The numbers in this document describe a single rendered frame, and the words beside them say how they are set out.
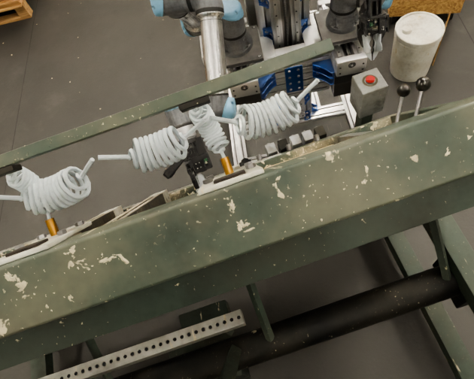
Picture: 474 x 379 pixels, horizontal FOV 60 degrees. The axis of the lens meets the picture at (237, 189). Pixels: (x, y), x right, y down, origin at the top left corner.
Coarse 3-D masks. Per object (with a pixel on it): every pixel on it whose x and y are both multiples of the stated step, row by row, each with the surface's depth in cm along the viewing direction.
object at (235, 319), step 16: (208, 320) 139; (224, 320) 139; (240, 320) 138; (160, 336) 140; (176, 336) 139; (192, 336) 138; (208, 336) 138; (128, 352) 139; (144, 352) 138; (160, 352) 138; (80, 368) 140; (96, 368) 139; (112, 368) 138
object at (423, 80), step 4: (416, 80) 107; (420, 80) 106; (424, 80) 105; (428, 80) 105; (416, 84) 107; (420, 84) 106; (424, 84) 105; (428, 84) 105; (416, 88) 108; (420, 88) 106; (424, 88) 106; (428, 88) 106; (420, 92) 107; (420, 96) 107; (420, 100) 107; (420, 104) 107; (416, 108) 107; (416, 112) 107
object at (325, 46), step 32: (256, 64) 64; (288, 64) 64; (192, 96) 64; (288, 96) 73; (96, 128) 64; (192, 128) 69; (256, 128) 70; (0, 160) 65; (160, 160) 69; (32, 192) 70; (64, 192) 70
